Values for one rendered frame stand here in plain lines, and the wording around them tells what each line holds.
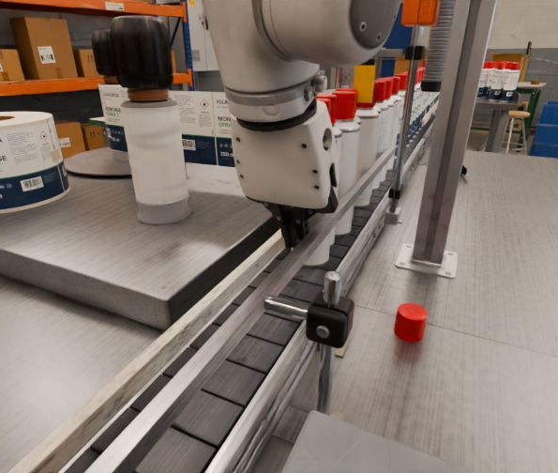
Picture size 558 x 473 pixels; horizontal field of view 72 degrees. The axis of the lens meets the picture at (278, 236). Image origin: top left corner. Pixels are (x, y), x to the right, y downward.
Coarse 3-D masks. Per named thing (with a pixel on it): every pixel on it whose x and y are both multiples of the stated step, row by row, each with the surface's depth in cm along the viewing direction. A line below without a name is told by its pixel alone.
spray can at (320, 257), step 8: (328, 104) 42; (328, 112) 43; (336, 144) 44; (312, 216) 46; (320, 216) 47; (312, 224) 47; (328, 240) 49; (320, 248) 49; (328, 248) 50; (312, 256) 49; (320, 256) 49; (328, 256) 51; (304, 264) 50; (312, 264) 49; (320, 264) 50
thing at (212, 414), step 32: (384, 192) 77; (352, 224) 62; (256, 288) 46; (288, 288) 46; (320, 288) 46; (224, 320) 40; (288, 320) 40; (192, 352) 36; (256, 352) 36; (160, 384) 32; (224, 384) 32; (256, 384) 32; (128, 416) 30; (192, 416) 30; (224, 416) 30; (96, 448) 27; (160, 448) 27; (192, 448) 27
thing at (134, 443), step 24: (360, 192) 55; (336, 216) 45; (312, 240) 39; (288, 264) 34; (264, 288) 31; (240, 312) 28; (216, 336) 26; (240, 336) 27; (192, 360) 24; (216, 360) 24; (168, 384) 22; (192, 384) 22; (144, 408) 20; (168, 408) 20; (144, 432) 19; (120, 456) 18; (144, 456) 19
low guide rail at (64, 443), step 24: (264, 264) 47; (216, 288) 39; (240, 288) 42; (192, 312) 36; (216, 312) 38; (168, 336) 33; (192, 336) 35; (144, 360) 30; (168, 360) 32; (120, 384) 28; (144, 384) 30; (96, 408) 26; (120, 408) 28; (72, 432) 24; (96, 432) 26; (48, 456) 23; (72, 456) 25
